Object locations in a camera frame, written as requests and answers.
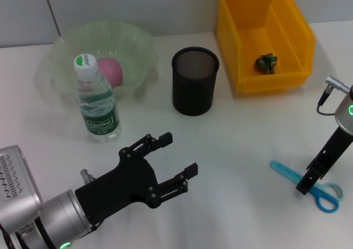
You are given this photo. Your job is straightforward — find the translucent green fruit bowl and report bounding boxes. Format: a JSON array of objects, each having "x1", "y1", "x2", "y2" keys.
[{"x1": 49, "y1": 19, "x2": 159, "y2": 95}]

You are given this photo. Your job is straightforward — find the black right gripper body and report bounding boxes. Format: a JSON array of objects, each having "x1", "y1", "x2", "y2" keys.
[{"x1": 306, "y1": 127, "x2": 353, "y2": 175}]

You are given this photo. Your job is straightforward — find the yellow plastic storage bin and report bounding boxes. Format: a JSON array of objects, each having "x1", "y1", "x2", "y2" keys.
[{"x1": 216, "y1": 0, "x2": 316, "y2": 95}]

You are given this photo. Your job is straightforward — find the clear green-label water bottle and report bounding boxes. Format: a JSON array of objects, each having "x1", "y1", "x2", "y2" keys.
[{"x1": 73, "y1": 53, "x2": 121, "y2": 144}]

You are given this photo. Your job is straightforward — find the right arm connector cable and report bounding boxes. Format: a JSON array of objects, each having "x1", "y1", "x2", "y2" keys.
[{"x1": 316, "y1": 76, "x2": 353, "y2": 115}]

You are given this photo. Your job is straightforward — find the arm connector cable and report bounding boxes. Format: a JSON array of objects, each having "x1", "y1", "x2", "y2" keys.
[
  {"x1": 316, "y1": 76, "x2": 353, "y2": 115},
  {"x1": 79, "y1": 169, "x2": 94, "y2": 184}
]

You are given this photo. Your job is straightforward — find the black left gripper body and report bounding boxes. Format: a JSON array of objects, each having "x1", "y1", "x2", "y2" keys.
[{"x1": 74, "y1": 148, "x2": 163, "y2": 225}]

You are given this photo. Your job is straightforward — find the pink toy peach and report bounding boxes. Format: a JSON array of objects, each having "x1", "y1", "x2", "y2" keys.
[{"x1": 95, "y1": 57, "x2": 124, "y2": 88}]

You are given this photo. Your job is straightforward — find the black mesh pen cup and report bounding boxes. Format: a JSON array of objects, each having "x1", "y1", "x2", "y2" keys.
[{"x1": 170, "y1": 47, "x2": 221, "y2": 117}]

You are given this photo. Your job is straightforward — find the left arm connector cable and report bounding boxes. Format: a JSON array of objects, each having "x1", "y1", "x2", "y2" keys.
[{"x1": 79, "y1": 169, "x2": 94, "y2": 184}]

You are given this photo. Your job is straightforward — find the blue safety scissors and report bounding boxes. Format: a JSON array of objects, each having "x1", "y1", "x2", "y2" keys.
[{"x1": 269, "y1": 160, "x2": 345, "y2": 214}]

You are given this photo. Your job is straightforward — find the green plastic wrapper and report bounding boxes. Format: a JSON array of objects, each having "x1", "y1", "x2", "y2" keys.
[{"x1": 254, "y1": 53, "x2": 278, "y2": 75}]

